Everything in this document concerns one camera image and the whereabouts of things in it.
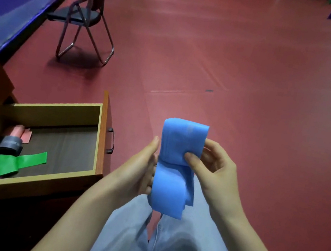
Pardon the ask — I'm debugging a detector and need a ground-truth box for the person's right hand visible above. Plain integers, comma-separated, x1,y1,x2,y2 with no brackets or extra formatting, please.
174,135,258,224

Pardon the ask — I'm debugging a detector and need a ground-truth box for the person's left hand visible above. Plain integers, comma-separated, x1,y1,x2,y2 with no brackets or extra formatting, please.
106,129,163,206

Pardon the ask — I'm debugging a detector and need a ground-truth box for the black drawer handle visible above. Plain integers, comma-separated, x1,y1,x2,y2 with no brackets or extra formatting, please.
103,127,118,155

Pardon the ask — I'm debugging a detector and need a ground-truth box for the blue resistance band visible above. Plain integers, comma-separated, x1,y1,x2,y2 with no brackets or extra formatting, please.
144,115,210,223

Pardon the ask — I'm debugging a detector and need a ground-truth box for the person's left forearm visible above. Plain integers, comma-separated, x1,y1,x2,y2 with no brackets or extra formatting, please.
28,163,137,251

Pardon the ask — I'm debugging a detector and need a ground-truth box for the person's left leg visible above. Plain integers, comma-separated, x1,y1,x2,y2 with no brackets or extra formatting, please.
84,185,160,251

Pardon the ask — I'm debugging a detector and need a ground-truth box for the pink resistance band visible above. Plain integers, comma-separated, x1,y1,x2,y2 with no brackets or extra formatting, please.
3,122,34,145

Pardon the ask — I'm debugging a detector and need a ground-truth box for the grey resistance band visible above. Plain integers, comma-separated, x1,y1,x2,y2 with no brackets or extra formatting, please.
0,134,25,162

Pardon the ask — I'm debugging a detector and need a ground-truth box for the metal frame chair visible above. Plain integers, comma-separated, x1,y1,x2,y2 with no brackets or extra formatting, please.
39,0,124,69

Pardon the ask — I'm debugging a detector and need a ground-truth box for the wooden drawer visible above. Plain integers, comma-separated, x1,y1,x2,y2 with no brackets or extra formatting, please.
0,72,124,224

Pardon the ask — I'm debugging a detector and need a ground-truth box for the green resistance band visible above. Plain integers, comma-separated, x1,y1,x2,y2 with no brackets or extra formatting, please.
0,143,49,185

